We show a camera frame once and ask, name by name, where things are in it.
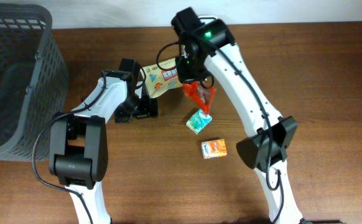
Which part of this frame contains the red snack bag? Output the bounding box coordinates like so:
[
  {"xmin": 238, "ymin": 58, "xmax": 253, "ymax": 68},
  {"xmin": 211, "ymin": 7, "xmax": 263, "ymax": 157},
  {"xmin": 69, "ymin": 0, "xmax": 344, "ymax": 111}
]
[{"xmin": 182, "ymin": 82, "xmax": 216, "ymax": 114}]

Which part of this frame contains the beige wet wipes pack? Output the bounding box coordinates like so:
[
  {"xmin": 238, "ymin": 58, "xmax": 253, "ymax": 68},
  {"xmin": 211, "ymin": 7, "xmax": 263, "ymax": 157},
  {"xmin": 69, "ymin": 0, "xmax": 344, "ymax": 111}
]
[{"xmin": 142, "ymin": 65, "xmax": 182, "ymax": 98}]

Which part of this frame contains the teal tissue pack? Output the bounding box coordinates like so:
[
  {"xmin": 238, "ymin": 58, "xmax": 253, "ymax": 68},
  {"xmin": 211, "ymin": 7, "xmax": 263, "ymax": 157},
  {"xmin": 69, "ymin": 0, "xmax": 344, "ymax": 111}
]
[{"xmin": 186, "ymin": 109, "xmax": 212, "ymax": 134}]

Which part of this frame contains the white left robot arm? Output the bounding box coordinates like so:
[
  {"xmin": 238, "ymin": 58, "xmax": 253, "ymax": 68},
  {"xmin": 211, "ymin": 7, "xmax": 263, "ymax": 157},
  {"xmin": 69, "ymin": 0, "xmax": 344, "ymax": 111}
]
[{"xmin": 49, "ymin": 58, "xmax": 158, "ymax": 223}]

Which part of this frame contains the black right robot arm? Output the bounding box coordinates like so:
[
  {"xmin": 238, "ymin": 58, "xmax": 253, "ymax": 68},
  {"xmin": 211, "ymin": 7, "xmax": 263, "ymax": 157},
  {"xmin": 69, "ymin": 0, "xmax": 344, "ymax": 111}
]
[{"xmin": 171, "ymin": 7, "xmax": 305, "ymax": 223}]

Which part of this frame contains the white barcode scanner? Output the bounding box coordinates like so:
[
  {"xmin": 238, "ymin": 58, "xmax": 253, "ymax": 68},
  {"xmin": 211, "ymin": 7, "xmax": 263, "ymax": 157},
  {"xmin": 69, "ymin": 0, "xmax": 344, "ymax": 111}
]
[{"xmin": 198, "ymin": 16, "xmax": 217, "ymax": 20}]

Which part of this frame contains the orange tissue pack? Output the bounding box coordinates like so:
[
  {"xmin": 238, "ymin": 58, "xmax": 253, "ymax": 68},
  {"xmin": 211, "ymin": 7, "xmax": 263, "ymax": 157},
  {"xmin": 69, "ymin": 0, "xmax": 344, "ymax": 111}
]
[{"xmin": 201, "ymin": 139, "xmax": 228, "ymax": 159}]

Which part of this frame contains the grey plastic mesh basket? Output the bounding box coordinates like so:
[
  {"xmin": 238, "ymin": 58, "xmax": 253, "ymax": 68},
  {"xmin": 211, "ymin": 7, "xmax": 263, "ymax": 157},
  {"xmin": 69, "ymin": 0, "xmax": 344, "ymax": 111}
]
[{"xmin": 0, "ymin": 3, "xmax": 69, "ymax": 161}]

